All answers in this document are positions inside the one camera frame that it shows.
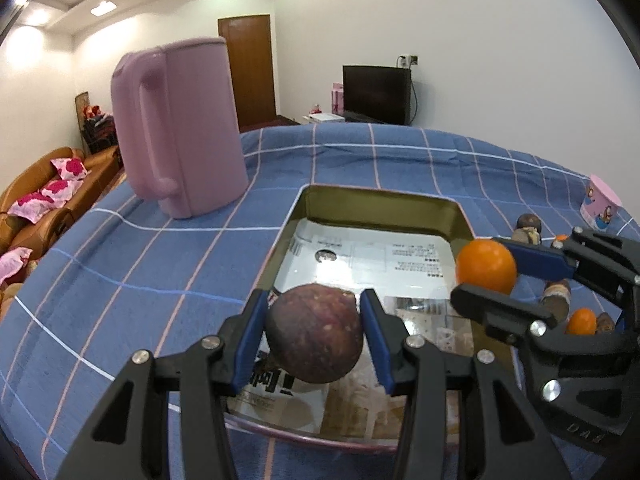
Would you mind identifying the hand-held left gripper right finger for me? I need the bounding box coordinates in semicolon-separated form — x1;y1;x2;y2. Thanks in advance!
360;287;573;480

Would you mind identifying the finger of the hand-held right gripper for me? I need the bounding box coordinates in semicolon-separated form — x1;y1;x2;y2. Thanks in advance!
494;226;640;306
450;282;565;403

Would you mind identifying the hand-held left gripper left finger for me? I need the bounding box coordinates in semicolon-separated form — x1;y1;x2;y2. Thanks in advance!
55;289;273;480

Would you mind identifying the large orange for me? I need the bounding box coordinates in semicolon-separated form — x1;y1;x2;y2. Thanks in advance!
455;239;517;295

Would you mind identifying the purple passion fruit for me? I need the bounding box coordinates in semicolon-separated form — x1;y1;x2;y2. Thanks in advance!
265;284;364;385

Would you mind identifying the pink tin box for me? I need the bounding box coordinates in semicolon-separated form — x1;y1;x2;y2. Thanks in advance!
225;185;526;456

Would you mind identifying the pink cartoon cup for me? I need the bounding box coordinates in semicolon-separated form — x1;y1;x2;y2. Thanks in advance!
580;174;623;233

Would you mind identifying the white printed leaflet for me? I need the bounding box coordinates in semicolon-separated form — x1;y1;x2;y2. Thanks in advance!
277;219;453;307

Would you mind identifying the blue checked cloth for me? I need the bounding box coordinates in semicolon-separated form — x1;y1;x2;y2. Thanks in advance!
0;122;640;480

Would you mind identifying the pink electric kettle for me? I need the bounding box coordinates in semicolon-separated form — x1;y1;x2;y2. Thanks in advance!
110;36;249;220

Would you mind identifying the low television stand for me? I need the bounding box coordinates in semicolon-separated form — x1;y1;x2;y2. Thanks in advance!
290;110;401;127

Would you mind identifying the brown leather sofa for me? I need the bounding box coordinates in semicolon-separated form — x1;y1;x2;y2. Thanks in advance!
0;146;123;261

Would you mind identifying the black television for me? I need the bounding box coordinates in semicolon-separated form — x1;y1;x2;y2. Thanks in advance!
342;65;412;126

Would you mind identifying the pink floral pillow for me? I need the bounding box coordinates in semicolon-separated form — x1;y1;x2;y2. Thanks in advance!
51;157;87;181
0;247;33;286
10;180;76;223

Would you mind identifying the brown wooden door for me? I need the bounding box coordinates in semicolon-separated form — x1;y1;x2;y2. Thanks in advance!
217;14;277;133

